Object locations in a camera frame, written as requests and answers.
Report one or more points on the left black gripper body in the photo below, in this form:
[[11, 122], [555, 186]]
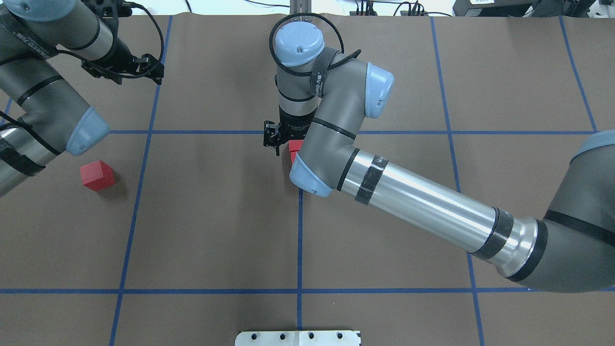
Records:
[[116, 51]]

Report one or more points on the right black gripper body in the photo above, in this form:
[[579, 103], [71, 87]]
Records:
[[294, 126]]

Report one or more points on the red block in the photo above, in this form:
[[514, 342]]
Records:
[[294, 147], [97, 175]]

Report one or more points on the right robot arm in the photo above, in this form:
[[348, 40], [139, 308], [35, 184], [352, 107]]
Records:
[[481, 135]]

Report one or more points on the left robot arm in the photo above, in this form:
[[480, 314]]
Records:
[[56, 117]]

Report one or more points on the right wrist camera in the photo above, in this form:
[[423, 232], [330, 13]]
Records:
[[272, 136]]

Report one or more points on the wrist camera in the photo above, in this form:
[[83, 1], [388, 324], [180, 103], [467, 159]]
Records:
[[111, 8], [272, 136]]

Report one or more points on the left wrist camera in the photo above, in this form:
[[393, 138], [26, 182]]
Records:
[[111, 8]]

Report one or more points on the aluminium frame post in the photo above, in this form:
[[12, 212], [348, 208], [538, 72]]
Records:
[[300, 6]]

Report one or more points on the white mount base plate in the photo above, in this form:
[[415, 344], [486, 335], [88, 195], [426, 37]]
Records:
[[299, 338]]

